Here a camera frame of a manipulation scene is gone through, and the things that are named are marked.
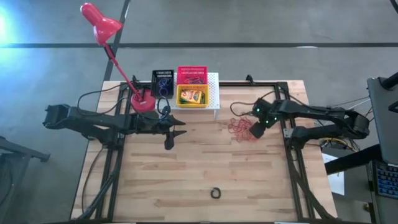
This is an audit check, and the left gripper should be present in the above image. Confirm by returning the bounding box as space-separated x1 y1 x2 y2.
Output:
145 105 188 151

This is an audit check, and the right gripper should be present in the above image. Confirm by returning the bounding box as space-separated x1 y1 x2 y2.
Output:
248 98 281 140

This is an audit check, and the yellow plastic basket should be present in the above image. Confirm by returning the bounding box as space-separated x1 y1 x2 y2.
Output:
175 84 210 109

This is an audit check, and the crayon box with torn flap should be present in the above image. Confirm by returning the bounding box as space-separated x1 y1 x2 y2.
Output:
180 90 203 105

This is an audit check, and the red rubber band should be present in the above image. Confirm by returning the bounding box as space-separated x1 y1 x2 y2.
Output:
228 117 247 134

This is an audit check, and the red plastic basket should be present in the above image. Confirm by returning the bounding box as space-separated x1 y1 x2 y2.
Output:
176 65 209 86

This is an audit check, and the red desk lamp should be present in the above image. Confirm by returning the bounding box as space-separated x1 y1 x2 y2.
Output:
80 2 157 114

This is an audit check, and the black desk beam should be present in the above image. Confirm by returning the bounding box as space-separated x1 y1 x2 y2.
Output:
325 144 384 175

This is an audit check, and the black plastic basket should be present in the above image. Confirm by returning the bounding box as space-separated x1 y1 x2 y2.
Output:
150 69 175 100

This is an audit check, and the white perforated riser shelf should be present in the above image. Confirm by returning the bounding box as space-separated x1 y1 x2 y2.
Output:
154 72 221 119

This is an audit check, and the white paper sheet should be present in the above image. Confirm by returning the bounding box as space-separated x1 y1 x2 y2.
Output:
322 152 346 196

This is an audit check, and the grey monitor back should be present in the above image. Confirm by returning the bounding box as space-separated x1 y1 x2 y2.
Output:
366 72 398 166

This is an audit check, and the backlit keyboard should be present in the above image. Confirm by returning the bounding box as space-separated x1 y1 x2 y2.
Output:
371 161 398 200

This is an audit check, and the grey metal stand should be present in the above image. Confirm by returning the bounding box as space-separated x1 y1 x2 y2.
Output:
0 136 51 224

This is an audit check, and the dark right arm cable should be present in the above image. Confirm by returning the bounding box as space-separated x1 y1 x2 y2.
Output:
229 90 279 118

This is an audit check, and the yellow cable bundle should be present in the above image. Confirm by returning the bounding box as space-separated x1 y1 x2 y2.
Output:
320 136 358 153

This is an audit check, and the black cable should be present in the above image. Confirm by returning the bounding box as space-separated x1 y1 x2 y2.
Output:
76 88 133 116

